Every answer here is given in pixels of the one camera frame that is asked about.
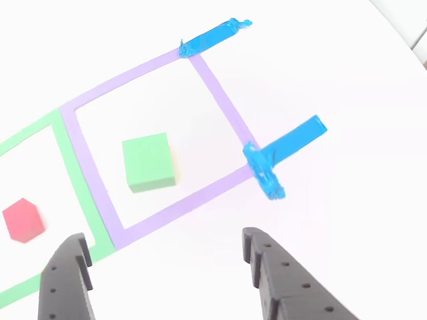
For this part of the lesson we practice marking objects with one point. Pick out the small red cube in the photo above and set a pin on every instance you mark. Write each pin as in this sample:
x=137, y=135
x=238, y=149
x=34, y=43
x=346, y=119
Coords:
x=23, y=220

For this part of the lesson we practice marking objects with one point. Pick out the green cube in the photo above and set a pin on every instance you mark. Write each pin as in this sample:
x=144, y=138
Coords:
x=148, y=160

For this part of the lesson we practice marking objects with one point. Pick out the twisted blue tape strip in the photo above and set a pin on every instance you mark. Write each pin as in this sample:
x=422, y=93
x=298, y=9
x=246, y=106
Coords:
x=213, y=38

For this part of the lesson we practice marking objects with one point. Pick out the green square frame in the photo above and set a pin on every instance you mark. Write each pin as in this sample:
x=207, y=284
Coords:
x=76, y=183

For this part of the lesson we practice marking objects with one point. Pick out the purple square frame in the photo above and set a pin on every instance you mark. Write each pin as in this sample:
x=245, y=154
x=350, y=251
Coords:
x=86, y=166

